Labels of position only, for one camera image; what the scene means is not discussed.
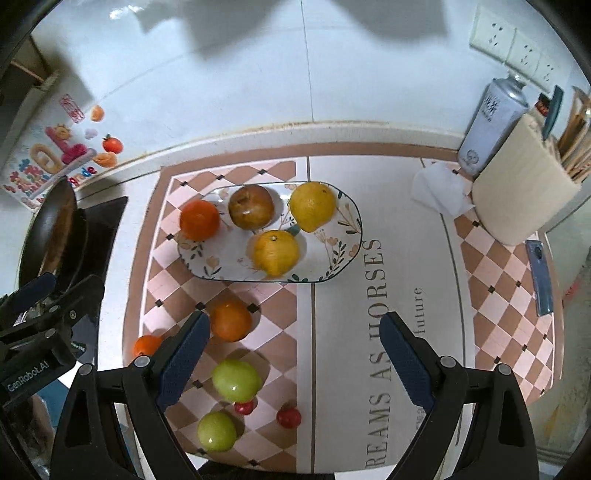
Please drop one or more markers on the yellow pear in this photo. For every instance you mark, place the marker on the yellow pear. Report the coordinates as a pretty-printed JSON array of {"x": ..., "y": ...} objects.
[{"x": 275, "y": 253}]

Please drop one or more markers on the small red cherry tomato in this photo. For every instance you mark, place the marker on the small red cherry tomato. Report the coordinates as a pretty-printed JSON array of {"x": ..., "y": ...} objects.
[
  {"x": 244, "y": 407},
  {"x": 289, "y": 416}
]

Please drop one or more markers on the checkered kitchen mat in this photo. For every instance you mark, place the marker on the checkered kitchen mat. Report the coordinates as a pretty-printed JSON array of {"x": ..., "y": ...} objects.
[{"x": 341, "y": 323}]

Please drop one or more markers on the bundle of wooden chopsticks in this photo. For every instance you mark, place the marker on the bundle of wooden chopsticks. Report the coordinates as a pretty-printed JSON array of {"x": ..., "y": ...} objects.
[{"x": 577, "y": 143}]

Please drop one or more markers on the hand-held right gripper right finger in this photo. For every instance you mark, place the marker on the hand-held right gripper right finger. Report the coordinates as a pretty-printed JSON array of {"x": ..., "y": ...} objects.
[{"x": 406, "y": 364}]

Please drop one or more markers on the blue flat tool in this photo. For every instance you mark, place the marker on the blue flat tool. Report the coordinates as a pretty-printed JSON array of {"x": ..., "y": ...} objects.
[{"x": 539, "y": 277}]

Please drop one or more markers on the brown round pear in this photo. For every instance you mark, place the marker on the brown round pear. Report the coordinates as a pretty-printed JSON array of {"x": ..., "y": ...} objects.
[{"x": 251, "y": 206}]

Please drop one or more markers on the yellow lemon top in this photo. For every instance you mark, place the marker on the yellow lemon top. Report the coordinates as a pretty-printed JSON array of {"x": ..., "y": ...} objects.
[{"x": 313, "y": 206}]

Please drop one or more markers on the green apple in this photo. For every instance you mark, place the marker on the green apple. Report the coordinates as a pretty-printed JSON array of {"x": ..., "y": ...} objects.
[
  {"x": 237, "y": 380},
  {"x": 217, "y": 430}
]

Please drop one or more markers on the colourful wall sticker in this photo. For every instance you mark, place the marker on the colourful wall sticker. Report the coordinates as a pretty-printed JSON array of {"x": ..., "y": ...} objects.
[{"x": 46, "y": 161}]

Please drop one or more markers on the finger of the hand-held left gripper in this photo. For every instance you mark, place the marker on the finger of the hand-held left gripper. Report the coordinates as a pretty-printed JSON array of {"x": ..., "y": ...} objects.
[
  {"x": 34, "y": 286},
  {"x": 85, "y": 295}
]

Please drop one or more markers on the small dark orange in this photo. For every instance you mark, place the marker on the small dark orange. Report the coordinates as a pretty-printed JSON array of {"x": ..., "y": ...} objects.
[{"x": 147, "y": 346}]

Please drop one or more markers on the crumpled white tissue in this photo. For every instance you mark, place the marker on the crumpled white tissue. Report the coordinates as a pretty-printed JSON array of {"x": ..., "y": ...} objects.
[{"x": 438, "y": 189}]

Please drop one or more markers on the black frying pan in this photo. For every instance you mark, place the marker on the black frying pan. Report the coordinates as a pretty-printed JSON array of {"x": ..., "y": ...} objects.
[{"x": 51, "y": 230}]

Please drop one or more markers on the large orange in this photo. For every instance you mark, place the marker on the large orange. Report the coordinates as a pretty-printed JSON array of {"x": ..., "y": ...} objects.
[
  {"x": 198, "y": 219},
  {"x": 231, "y": 320}
]

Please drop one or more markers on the silver spray can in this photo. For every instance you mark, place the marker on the silver spray can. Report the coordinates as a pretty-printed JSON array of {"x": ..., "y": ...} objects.
[{"x": 489, "y": 124}]

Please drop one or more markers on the oval floral plate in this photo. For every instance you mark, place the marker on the oval floral plate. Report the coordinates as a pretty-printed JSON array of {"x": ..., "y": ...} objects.
[{"x": 323, "y": 258}]

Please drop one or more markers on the white wall socket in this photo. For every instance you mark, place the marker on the white wall socket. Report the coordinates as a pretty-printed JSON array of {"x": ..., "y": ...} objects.
[
  {"x": 547, "y": 71},
  {"x": 491, "y": 32},
  {"x": 526, "y": 53}
]

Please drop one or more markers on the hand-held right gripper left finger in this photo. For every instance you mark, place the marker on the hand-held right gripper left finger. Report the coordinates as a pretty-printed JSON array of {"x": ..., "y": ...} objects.
[{"x": 184, "y": 360}]

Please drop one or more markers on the beige utensil holder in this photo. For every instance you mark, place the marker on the beige utensil holder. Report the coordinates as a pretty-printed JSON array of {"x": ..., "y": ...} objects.
[{"x": 521, "y": 184}]

